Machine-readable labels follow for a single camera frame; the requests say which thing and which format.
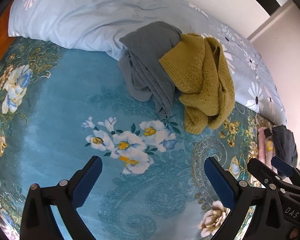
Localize light blue floral duvet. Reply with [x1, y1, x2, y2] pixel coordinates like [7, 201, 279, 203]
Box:
[8, 0, 288, 127]

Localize dark folded garment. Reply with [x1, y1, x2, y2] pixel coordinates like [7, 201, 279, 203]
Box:
[272, 125, 298, 178]

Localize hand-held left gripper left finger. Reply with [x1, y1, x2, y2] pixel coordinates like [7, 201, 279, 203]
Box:
[20, 156, 103, 240]

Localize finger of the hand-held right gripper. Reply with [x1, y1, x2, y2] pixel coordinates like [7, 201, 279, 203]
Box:
[247, 159, 282, 189]
[271, 156, 300, 187]

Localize mustard yellow knit sweater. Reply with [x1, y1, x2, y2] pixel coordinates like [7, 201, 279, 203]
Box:
[159, 33, 236, 134]

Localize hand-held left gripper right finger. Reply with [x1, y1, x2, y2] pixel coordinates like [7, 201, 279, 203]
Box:
[204, 156, 287, 240]

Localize teal floral blanket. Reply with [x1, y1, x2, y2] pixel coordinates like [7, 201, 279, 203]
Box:
[0, 36, 278, 240]

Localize pink folded clothes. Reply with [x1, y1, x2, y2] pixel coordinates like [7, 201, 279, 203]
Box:
[257, 127, 294, 180]

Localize grey garment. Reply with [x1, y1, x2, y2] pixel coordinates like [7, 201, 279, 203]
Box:
[118, 21, 183, 118]

